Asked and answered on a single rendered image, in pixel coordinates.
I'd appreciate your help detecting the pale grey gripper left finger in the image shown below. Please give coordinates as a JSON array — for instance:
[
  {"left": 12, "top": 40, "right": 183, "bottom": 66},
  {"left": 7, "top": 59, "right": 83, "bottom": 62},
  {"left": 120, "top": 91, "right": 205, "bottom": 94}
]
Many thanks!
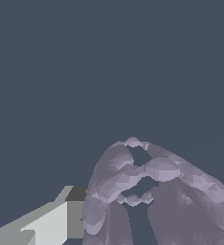
[{"left": 0, "top": 185, "right": 89, "bottom": 245}]

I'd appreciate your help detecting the lumpy grey-purple looped object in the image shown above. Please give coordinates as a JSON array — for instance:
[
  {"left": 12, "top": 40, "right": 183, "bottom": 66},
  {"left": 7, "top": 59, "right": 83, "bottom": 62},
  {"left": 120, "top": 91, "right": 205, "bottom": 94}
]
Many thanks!
[{"left": 81, "top": 136, "right": 224, "bottom": 245}]

